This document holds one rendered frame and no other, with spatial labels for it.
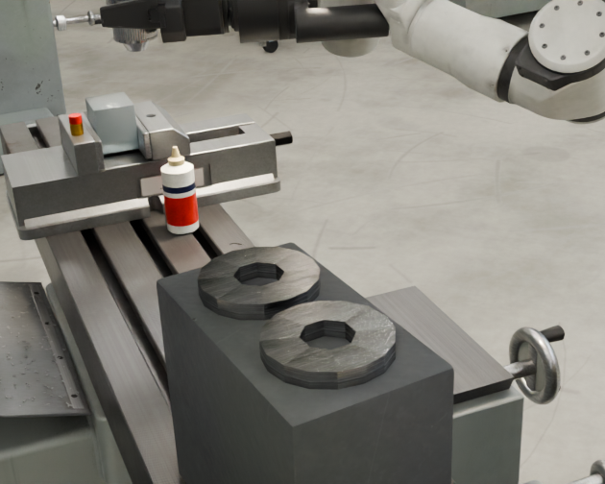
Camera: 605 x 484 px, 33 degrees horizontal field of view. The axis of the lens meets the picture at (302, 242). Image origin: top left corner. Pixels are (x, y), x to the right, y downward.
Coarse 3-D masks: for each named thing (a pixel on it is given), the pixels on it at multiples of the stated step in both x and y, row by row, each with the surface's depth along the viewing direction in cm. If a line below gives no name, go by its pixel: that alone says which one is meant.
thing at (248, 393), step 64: (256, 256) 78; (192, 320) 73; (256, 320) 72; (320, 320) 69; (384, 320) 69; (192, 384) 76; (256, 384) 65; (320, 384) 64; (384, 384) 64; (448, 384) 66; (192, 448) 81; (256, 448) 67; (320, 448) 63; (384, 448) 65; (448, 448) 68
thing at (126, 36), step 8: (112, 0) 106; (120, 0) 106; (128, 0) 106; (112, 32) 109; (120, 32) 108; (128, 32) 107; (136, 32) 107; (144, 32) 108; (152, 32) 108; (120, 40) 108; (128, 40) 108; (136, 40) 108; (144, 40) 108
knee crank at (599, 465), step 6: (594, 462) 148; (600, 462) 146; (594, 468) 147; (600, 468) 146; (594, 474) 146; (600, 474) 146; (534, 480) 143; (576, 480) 145; (582, 480) 145; (588, 480) 145; (594, 480) 145; (600, 480) 145
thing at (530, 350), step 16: (512, 336) 155; (528, 336) 150; (544, 336) 149; (560, 336) 150; (512, 352) 156; (528, 352) 152; (544, 352) 147; (512, 368) 150; (528, 368) 151; (544, 368) 147; (528, 384) 154; (544, 384) 148; (544, 400) 150
